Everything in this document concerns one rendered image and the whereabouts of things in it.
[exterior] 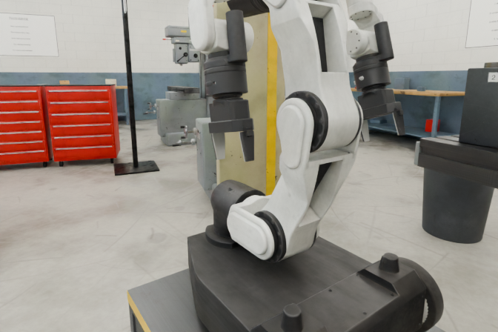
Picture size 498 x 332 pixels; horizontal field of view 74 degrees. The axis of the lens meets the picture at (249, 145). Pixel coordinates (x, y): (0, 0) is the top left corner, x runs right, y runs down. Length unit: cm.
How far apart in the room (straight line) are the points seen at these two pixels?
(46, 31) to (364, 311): 882
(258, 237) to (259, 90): 119
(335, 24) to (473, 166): 47
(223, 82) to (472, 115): 63
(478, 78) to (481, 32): 513
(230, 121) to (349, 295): 52
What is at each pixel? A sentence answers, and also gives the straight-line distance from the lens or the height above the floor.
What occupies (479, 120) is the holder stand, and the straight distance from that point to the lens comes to 99.
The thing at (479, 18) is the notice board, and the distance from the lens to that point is 618.
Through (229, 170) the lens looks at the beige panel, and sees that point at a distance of 195.
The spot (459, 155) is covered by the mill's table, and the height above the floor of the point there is 92.
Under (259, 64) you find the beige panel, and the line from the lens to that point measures 195.
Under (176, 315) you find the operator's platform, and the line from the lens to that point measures 116.
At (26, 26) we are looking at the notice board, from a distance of 923.
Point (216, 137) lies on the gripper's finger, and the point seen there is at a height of 98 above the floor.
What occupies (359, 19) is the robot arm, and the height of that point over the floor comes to 127.
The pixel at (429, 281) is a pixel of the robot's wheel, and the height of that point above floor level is 57.
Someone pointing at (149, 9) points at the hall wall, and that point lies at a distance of 927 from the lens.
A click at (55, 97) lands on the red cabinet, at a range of 461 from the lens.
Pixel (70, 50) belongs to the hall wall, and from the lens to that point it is 909.
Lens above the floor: 111
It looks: 12 degrees down
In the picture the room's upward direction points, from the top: straight up
